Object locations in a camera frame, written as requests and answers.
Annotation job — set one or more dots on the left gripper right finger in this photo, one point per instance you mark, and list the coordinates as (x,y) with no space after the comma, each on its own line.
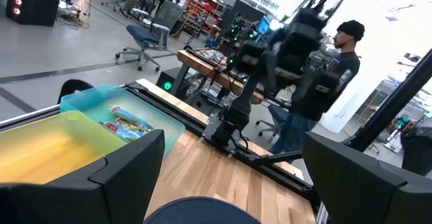
(371,197)

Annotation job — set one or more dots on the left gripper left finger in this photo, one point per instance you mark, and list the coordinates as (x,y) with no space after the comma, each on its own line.
(101,190)

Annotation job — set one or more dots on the red blue granola bar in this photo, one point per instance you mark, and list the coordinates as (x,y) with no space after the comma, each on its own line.
(123,133)
(133,118)

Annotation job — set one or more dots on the black background robot arm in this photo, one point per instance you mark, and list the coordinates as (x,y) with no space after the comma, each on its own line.
(241,31)

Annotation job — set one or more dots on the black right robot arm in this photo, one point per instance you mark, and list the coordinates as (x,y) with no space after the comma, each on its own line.
(236,112)

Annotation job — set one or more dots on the wooden workbench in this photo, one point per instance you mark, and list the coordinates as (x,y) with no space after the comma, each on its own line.
(202,67)

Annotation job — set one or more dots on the blue office chair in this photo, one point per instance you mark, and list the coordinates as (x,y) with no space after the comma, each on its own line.
(148,35)
(275,114)

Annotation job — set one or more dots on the black bag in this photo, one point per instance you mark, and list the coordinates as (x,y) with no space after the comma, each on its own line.
(416,149)

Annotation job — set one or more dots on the shelf with red bins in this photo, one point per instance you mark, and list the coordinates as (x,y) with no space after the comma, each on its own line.
(202,13)

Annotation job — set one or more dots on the yellow plastic bin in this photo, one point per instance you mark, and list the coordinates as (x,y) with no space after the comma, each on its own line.
(50,143)

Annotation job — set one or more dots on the black box green light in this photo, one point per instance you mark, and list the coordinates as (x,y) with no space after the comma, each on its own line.
(167,82)

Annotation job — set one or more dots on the teal plastic bin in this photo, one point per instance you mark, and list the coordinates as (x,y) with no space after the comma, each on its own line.
(168,133)

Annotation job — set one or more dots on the round dark blue woven mat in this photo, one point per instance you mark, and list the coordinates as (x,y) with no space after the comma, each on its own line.
(202,212)

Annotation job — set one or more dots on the black computer tower pink lights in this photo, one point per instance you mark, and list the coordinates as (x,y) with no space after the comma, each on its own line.
(33,4)

